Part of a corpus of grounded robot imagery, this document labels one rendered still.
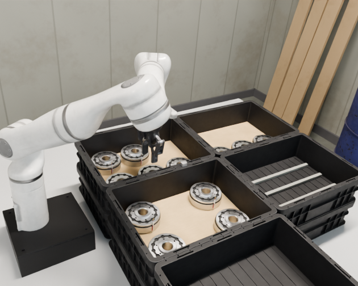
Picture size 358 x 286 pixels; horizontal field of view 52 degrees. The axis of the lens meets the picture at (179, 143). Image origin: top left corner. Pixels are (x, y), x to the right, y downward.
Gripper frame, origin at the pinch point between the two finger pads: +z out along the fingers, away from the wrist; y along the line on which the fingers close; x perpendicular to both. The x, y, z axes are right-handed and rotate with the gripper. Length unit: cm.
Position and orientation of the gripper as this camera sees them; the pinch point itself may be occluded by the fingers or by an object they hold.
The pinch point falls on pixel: (149, 154)
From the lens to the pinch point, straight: 123.2
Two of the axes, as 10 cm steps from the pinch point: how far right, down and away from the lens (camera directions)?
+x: 8.2, -2.6, 5.1
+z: -0.7, 8.4, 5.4
